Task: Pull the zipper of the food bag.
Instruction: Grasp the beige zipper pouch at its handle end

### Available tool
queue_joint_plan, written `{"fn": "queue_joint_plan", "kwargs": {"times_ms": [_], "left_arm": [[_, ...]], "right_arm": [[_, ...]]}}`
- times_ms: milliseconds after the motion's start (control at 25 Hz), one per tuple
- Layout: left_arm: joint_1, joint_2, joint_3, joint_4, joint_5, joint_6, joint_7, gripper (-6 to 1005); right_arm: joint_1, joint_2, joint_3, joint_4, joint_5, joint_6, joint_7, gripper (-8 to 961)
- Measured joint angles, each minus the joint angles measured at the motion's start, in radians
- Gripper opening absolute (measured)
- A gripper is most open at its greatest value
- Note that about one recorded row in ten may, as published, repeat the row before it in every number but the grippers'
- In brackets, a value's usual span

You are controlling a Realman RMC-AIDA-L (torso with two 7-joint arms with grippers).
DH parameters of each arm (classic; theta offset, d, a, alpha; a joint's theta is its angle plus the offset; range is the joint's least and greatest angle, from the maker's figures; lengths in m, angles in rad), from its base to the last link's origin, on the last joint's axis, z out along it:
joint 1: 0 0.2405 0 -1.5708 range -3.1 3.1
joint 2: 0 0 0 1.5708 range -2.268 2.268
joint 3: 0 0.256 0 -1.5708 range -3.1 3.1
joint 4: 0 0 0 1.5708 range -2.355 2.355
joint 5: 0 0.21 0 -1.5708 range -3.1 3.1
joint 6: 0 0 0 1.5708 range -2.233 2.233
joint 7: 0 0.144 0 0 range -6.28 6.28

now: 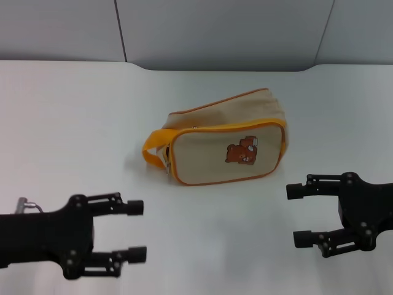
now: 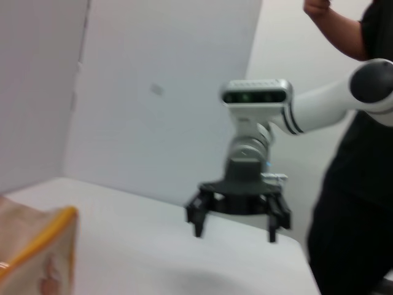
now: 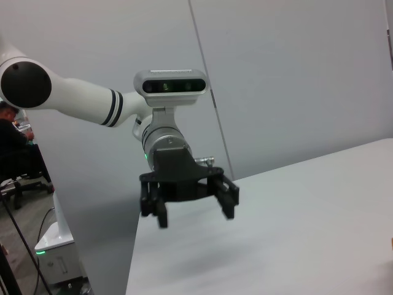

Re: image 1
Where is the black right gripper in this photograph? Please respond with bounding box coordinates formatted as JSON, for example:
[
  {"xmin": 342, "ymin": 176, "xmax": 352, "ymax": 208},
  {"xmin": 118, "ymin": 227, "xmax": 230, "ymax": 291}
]
[{"xmin": 286, "ymin": 172, "xmax": 393, "ymax": 259}]

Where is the left gripper cable connector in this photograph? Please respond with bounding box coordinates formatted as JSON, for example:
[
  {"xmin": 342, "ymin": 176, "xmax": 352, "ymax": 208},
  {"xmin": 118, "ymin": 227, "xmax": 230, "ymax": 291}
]
[{"xmin": 17, "ymin": 197, "xmax": 44, "ymax": 215}]

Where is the beige bear print food bag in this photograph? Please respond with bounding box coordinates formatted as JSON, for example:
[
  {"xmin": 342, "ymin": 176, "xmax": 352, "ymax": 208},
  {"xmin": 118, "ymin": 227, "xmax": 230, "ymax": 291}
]
[{"xmin": 141, "ymin": 87, "xmax": 288, "ymax": 187}]

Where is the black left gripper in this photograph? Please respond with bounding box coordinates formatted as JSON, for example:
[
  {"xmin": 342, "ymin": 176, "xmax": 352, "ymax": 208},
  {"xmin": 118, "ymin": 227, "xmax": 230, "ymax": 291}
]
[{"xmin": 0, "ymin": 192, "xmax": 148, "ymax": 280}]

